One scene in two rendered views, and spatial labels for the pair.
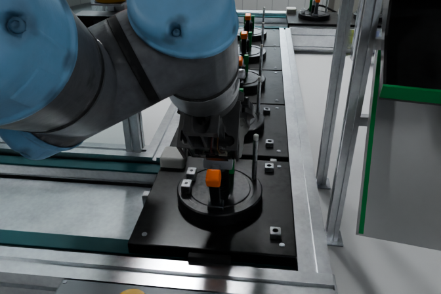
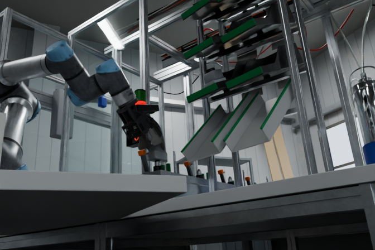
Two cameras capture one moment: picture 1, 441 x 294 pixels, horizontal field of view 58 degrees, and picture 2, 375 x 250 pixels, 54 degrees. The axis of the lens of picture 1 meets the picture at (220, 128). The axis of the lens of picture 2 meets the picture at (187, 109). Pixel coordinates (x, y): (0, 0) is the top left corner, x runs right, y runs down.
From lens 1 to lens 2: 1.12 m
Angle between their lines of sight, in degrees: 57
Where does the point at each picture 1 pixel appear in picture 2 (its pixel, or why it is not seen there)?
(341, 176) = (210, 164)
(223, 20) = (109, 63)
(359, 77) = (206, 114)
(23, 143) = (70, 94)
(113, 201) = not seen: hidden behind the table
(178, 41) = (99, 67)
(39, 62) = (63, 51)
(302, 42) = not seen: hidden behind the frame
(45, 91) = (65, 57)
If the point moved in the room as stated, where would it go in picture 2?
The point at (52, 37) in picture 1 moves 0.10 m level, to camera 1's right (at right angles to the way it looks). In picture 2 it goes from (67, 49) to (91, 39)
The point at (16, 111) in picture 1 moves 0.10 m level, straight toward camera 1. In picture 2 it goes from (61, 58) to (48, 41)
